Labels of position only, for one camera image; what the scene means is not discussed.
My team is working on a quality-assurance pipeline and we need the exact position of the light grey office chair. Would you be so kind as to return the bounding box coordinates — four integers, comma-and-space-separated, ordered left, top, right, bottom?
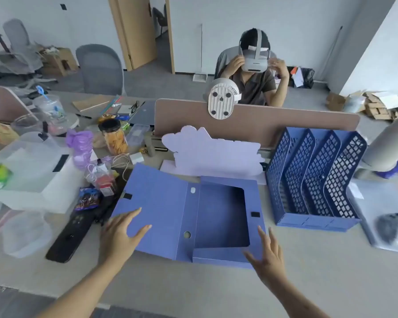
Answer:
0, 18, 57, 90

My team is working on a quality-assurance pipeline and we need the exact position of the blue drink can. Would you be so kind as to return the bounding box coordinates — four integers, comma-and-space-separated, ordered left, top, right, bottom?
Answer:
376, 157, 398, 179

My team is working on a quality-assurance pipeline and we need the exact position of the long black pouch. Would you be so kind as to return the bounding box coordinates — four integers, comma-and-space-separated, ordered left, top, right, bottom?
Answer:
45, 195, 121, 264

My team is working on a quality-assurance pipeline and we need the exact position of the dark shiny snack packet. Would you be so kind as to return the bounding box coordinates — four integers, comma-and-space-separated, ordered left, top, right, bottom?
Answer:
74, 187, 102, 212

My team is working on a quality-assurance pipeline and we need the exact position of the brown notebook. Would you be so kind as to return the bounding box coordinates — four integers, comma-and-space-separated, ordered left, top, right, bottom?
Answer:
72, 94, 111, 112

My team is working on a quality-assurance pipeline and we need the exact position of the brown desk divider panel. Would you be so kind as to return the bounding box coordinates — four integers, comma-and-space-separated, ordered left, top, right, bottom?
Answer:
155, 98, 361, 148

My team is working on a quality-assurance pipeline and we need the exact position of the open cardboard box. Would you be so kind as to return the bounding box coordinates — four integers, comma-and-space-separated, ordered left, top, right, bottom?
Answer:
39, 46, 79, 77

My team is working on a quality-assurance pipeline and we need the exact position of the white long-handled dustpan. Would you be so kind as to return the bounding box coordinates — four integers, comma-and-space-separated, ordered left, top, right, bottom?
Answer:
193, 24, 207, 83

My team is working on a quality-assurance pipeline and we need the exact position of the blue perforated file rack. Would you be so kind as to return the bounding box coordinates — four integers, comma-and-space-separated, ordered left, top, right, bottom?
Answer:
265, 126, 368, 232

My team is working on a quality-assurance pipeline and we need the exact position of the crumpled clear plastic bag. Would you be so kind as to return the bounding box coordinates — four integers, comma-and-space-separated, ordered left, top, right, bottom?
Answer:
1, 211, 54, 259

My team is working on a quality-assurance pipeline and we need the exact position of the snack jar with black lid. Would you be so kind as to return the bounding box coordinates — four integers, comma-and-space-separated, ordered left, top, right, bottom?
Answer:
98, 118, 129, 155

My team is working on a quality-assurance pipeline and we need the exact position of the pile of flattened cardboard boxes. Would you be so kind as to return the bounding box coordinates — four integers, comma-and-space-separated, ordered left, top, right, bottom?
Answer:
326, 90, 398, 121

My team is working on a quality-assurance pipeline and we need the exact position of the white cloud-shaped board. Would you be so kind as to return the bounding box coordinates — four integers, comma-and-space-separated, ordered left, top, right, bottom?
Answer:
161, 126, 264, 178

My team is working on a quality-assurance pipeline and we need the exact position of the dark grey office chair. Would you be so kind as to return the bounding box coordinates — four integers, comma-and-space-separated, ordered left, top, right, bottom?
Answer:
75, 44, 127, 97

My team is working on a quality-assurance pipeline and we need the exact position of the person's right hand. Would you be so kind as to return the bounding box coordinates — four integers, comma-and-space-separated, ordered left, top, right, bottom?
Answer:
243, 226, 288, 291

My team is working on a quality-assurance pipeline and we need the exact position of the wooden door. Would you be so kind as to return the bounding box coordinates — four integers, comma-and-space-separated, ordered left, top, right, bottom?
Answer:
107, 0, 158, 72

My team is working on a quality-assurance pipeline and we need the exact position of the white paper slip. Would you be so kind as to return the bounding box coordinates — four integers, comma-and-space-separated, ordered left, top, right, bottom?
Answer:
348, 182, 365, 200

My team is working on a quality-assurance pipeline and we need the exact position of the thin mop stick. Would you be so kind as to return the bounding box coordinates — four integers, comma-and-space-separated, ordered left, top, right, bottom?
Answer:
320, 26, 344, 82

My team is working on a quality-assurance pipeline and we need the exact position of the small red box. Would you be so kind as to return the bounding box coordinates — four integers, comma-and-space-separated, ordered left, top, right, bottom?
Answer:
86, 158, 119, 198

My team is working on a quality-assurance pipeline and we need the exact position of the clear round plastic container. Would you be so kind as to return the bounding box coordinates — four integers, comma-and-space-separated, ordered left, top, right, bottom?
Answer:
33, 85, 67, 123

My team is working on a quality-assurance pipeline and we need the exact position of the open blue file box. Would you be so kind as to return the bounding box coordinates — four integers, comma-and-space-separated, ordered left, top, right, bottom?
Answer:
110, 163, 267, 269

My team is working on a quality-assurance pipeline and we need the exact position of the pink desk divider panel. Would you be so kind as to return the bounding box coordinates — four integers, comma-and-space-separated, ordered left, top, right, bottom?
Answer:
0, 85, 37, 123

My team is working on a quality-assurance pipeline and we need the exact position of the grey laptop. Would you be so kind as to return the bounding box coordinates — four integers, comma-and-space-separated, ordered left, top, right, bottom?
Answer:
129, 100, 157, 126

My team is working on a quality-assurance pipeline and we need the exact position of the person's right forearm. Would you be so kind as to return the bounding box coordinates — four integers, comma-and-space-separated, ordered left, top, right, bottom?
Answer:
263, 274, 331, 318

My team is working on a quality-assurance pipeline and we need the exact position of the orange snack bag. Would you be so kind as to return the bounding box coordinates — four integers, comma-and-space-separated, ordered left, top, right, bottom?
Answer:
0, 119, 19, 143

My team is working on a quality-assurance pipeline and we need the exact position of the large clear plastic box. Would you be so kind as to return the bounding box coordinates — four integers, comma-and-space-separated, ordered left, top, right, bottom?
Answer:
0, 131, 87, 214

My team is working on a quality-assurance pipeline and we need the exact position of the black bag with papers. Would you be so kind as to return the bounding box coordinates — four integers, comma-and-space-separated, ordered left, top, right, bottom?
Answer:
290, 66, 316, 89

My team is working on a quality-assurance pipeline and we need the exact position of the person's left forearm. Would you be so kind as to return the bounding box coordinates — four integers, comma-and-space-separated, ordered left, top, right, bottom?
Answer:
36, 256, 130, 318

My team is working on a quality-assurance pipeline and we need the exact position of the white desk fan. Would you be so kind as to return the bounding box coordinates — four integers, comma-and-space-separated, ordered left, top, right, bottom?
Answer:
203, 78, 242, 120

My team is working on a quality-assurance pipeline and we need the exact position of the person's left hand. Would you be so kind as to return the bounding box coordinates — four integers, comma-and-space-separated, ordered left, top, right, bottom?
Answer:
99, 207, 152, 266

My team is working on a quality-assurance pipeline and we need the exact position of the grey cylindrical cushion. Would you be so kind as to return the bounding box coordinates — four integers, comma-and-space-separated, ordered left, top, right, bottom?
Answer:
361, 116, 398, 173

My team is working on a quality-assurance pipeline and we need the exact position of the purple plastic bottle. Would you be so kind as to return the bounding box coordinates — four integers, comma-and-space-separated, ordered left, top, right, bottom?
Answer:
65, 129, 94, 170

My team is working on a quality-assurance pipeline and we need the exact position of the white cable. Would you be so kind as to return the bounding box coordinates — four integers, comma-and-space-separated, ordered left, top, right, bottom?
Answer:
86, 153, 133, 183

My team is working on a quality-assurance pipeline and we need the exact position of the small clear plastic box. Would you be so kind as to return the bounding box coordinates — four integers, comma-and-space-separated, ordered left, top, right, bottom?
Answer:
126, 124, 151, 146

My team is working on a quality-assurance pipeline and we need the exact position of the white VR headset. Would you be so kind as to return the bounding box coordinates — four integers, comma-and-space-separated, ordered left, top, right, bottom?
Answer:
238, 28, 272, 73

